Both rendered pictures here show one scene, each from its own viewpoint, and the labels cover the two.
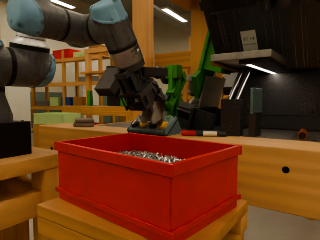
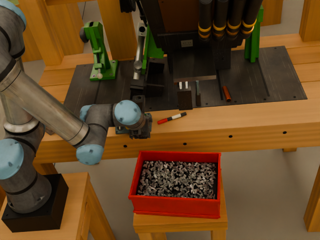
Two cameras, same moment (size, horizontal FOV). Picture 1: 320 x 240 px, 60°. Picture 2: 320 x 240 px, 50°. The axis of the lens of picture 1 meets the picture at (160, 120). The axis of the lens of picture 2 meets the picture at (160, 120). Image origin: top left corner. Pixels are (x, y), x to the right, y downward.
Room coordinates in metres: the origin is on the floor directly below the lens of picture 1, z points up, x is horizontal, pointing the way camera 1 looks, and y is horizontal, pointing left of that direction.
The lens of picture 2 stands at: (-0.13, 0.39, 1.92)
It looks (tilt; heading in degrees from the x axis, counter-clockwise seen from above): 43 degrees down; 334
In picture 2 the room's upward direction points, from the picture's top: 10 degrees counter-clockwise
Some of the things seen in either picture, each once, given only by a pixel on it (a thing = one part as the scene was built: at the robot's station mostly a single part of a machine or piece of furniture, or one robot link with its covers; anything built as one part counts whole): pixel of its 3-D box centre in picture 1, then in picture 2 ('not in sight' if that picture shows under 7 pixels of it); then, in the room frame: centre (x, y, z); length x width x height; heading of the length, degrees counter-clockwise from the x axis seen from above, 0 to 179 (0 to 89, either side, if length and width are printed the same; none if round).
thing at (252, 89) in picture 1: (256, 111); (197, 87); (0.83, -0.29, 0.97); 0.10 x 0.02 x 0.14; 145
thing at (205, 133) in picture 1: (203, 133); (172, 118); (0.81, -0.13, 0.91); 0.13 x 0.02 x 0.02; 76
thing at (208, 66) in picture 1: (218, 54); (154, 38); (1.01, -0.21, 1.17); 0.13 x 0.12 x 0.20; 55
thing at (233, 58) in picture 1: (259, 65); (192, 51); (0.89, -0.32, 1.11); 0.39 x 0.16 x 0.03; 145
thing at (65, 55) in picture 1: (69, 94); not in sight; (7.06, 2.30, 1.13); 2.48 x 0.54 x 2.27; 61
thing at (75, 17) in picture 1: (80, 29); (98, 119); (0.71, 0.20, 1.18); 0.11 x 0.11 x 0.08; 54
